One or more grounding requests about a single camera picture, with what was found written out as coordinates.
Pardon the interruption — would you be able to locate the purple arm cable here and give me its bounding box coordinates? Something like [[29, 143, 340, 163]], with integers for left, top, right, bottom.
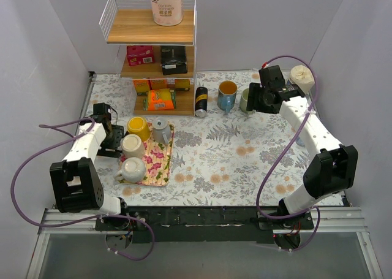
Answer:
[[10, 117, 156, 261], [255, 55, 322, 253]]

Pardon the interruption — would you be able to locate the wrapped toilet paper roll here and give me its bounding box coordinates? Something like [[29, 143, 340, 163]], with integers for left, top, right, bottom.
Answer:
[[151, 0, 183, 26]]

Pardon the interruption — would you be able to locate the floral serving tray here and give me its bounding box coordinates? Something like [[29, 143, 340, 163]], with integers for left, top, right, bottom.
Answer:
[[119, 120, 174, 186]]

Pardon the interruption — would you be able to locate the blue butterfly ceramic mug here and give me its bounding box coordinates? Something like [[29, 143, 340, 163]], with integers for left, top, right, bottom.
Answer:
[[217, 81, 238, 114]]

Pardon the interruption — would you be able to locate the yellow box left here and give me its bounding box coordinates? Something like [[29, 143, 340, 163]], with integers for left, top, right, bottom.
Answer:
[[132, 79, 151, 96]]

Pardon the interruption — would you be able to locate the cream ceramic mug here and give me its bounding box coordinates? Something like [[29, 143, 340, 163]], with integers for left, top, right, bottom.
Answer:
[[121, 134, 145, 159]]

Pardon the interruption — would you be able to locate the yellow box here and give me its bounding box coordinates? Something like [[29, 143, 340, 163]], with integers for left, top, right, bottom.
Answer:
[[149, 79, 168, 90], [132, 79, 151, 96], [175, 78, 190, 91]]

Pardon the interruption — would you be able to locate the yellow mug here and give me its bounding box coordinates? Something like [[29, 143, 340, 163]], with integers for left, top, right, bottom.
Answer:
[[127, 117, 151, 142]]

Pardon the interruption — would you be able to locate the black coffee bag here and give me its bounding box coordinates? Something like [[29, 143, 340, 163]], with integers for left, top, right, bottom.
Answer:
[[160, 45, 187, 75]]

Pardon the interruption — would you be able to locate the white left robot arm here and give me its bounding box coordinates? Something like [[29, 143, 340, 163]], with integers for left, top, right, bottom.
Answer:
[[50, 103, 130, 230]]

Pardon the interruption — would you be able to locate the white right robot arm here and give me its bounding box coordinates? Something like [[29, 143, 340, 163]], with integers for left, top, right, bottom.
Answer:
[[247, 66, 358, 229]]

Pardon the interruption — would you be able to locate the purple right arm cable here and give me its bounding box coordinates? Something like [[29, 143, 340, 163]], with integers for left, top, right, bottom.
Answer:
[[255, 55, 322, 253]]

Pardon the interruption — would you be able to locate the grey-blue mug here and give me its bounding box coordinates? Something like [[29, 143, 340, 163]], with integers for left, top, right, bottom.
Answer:
[[152, 117, 172, 145]]

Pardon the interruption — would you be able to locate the yellow box middle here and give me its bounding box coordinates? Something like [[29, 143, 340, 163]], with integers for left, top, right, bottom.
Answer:
[[149, 79, 168, 90]]

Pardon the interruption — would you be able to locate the cartoon jar with cloth lid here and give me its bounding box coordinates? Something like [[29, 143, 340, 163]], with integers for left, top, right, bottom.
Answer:
[[287, 65, 315, 94]]

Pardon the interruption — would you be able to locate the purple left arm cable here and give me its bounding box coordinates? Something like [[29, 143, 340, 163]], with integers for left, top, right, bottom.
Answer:
[[10, 117, 156, 261]]

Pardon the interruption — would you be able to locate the orange yellow sponge pack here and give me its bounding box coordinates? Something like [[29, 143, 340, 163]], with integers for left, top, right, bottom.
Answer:
[[143, 88, 176, 111]]

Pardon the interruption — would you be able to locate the white ceramic mug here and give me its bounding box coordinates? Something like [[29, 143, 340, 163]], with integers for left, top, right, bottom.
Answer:
[[114, 157, 146, 183]]

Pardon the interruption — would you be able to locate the red tissue box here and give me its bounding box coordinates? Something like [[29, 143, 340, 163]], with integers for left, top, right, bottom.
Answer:
[[126, 45, 155, 66]]

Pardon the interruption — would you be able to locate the black beverage can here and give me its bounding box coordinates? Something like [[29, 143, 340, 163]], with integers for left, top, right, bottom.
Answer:
[[195, 86, 208, 118]]

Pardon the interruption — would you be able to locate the wooden wire shelf rack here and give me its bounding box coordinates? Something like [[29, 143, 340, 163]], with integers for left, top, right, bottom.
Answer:
[[99, 0, 197, 116]]

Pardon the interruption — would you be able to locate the light green mug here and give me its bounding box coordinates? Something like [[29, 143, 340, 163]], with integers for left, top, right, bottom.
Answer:
[[239, 88, 253, 115]]

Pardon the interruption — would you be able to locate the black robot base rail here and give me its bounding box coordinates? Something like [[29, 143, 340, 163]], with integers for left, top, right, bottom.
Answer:
[[95, 206, 315, 247]]

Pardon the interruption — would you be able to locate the floral tablecloth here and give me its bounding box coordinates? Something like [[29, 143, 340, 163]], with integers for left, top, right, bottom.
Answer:
[[62, 70, 337, 208]]

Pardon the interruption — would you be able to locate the yellow box right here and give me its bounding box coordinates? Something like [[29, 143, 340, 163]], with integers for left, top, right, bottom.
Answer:
[[175, 78, 190, 91]]

